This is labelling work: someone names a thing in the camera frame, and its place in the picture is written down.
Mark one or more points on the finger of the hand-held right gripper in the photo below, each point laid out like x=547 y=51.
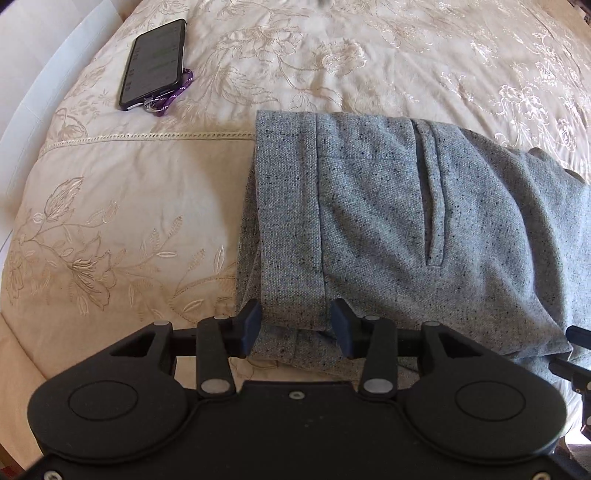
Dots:
x=577 y=364

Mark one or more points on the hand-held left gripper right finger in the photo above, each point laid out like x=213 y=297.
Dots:
x=340 y=327

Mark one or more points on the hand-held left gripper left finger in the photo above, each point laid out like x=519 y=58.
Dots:
x=251 y=326

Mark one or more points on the grey speckled pants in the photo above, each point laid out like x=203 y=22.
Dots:
x=392 y=230

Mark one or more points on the cream embroidered bedspread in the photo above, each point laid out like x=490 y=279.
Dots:
x=184 y=184

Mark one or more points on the black smartphone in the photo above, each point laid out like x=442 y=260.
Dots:
x=153 y=63

